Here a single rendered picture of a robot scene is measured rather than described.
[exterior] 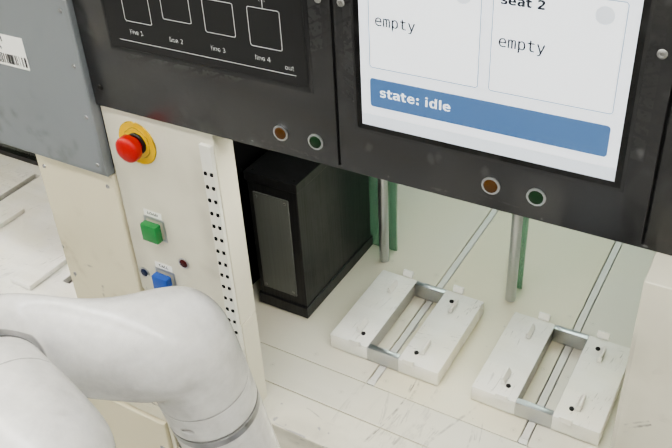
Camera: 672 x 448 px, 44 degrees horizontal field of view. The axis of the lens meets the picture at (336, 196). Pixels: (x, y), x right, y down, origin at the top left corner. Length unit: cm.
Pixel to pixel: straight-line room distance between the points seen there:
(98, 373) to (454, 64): 45
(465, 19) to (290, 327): 87
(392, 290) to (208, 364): 88
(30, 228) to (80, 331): 131
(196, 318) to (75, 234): 74
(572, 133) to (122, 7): 58
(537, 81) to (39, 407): 52
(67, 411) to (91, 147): 69
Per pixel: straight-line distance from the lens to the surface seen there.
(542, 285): 166
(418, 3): 84
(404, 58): 87
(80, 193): 135
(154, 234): 126
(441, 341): 147
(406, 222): 180
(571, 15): 79
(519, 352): 147
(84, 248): 143
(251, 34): 97
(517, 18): 80
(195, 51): 103
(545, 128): 84
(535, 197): 88
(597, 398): 141
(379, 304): 154
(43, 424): 60
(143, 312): 69
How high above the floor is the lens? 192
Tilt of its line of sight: 34 degrees down
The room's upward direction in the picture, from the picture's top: 3 degrees counter-clockwise
